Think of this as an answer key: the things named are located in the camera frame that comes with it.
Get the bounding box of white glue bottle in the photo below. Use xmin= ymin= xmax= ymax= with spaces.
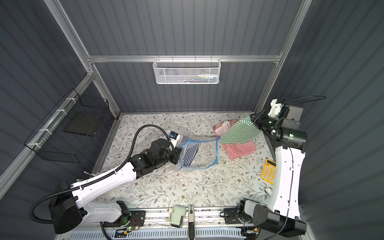
xmin=197 ymin=74 xmax=219 ymax=81

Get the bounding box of navy striped folded garment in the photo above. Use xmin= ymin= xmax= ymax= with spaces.
xmin=178 ymin=136 xmax=201 ymax=168

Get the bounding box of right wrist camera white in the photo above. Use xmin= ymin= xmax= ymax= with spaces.
xmin=268 ymin=99 xmax=284 ymax=118

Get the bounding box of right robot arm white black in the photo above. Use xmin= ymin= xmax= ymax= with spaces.
xmin=238 ymin=103 xmax=308 ymax=238

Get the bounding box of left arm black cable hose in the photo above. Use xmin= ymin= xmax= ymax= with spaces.
xmin=28 ymin=124 xmax=175 ymax=225

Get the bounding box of small white object on table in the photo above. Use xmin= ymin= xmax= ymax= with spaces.
xmin=264 ymin=188 xmax=273 ymax=198

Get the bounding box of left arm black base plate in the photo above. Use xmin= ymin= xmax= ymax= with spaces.
xmin=103 ymin=211 xmax=146 ymax=228

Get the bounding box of clear vacuum bag blue zipper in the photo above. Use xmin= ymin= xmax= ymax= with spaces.
xmin=131 ymin=121 xmax=221 ymax=171

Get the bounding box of yellow calculator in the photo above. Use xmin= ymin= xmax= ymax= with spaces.
xmin=261 ymin=159 xmax=277 ymax=185

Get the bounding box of white wire wall basket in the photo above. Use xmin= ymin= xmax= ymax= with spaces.
xmin=153 ymin=59 xmax=222 ymax=85

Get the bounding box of green striped garment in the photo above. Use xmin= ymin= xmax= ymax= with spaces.
xmin=219 ymin=116 xmax=262 ymax=144

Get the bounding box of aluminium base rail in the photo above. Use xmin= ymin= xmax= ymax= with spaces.
xmin=59 ymin=205 xmax=307 ymax=240

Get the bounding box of black wire wall basket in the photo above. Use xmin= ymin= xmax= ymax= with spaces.
xmin=25 ymin=90 xmax=110 ymax=164

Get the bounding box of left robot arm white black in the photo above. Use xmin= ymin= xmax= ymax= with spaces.
xmin=49 ymin=139 xmax=182 ymax=234

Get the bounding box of pale green box on rail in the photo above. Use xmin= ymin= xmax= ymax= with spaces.
xmin=169 ymin=205 xmax=187 ymax=228

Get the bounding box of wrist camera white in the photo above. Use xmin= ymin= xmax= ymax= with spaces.
xmin=169 ymin=131 xmax=182 ymax=148
xmin=268 ymin=99 xmax=284 ymax=118

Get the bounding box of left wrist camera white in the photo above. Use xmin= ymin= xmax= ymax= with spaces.
xmin=169 ymin=131 xmax=182 ymax=148

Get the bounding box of black handle on rail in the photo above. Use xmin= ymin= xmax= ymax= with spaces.
xmin=188 ymin=205 xmax=196 ymax=240

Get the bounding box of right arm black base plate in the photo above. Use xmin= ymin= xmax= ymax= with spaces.
xmin=219 ymin=207 xmax=252 ymax=225

